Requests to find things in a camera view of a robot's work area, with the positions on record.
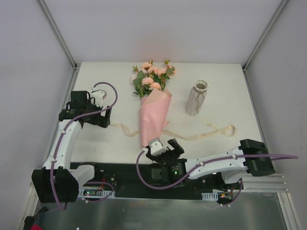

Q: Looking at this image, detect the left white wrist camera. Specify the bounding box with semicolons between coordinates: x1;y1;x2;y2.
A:
90;87;107;107

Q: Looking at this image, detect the beige ribbed vase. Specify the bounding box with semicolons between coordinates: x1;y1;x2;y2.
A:
186;80;208;116

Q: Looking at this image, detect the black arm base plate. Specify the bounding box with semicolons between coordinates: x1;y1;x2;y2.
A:
82;162;241;201

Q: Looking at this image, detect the red object at corner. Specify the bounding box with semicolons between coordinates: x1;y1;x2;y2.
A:
30;224;42;230

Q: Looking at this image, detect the peach flower stem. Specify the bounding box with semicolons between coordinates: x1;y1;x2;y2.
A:
137;60;162;97
157;59;177;91

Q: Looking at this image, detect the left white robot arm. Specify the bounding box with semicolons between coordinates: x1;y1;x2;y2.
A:
32;88;111;203

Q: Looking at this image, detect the pink wrapping paper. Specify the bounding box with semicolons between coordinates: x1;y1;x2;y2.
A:
140;89;172;147

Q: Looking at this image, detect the aluminium frame post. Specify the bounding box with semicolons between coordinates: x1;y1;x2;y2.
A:
242;0;290;73
36;0;78;70

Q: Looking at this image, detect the right white cable duct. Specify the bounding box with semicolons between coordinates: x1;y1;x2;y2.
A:
201;191;233;201

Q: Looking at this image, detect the cream ribbon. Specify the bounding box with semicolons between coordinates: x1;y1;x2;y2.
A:
110;118;238;141

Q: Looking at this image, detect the left aluminium frame post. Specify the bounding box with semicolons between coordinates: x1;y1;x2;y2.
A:
36;0;78;70

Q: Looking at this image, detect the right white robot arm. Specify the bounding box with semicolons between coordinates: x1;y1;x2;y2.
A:
144;138;276;189

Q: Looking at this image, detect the white cable duct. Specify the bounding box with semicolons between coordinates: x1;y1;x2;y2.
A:
201;191;233;201
77;189;115;199

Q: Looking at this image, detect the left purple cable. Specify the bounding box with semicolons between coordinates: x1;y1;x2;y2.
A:
49;81;118;211

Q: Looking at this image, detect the pale pink flower stem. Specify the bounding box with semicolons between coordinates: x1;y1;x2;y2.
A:
132;66;148;98

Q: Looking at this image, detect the left white cable duct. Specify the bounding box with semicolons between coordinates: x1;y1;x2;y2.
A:
77;189;115;199

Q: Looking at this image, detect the right aluminium frame post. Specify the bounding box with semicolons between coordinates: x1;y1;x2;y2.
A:
242;0;290;73

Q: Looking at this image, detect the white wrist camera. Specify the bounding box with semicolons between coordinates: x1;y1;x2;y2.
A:
90;87;107;107
142;138;168;156

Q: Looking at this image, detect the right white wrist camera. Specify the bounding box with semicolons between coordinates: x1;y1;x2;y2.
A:
142;138;168;156

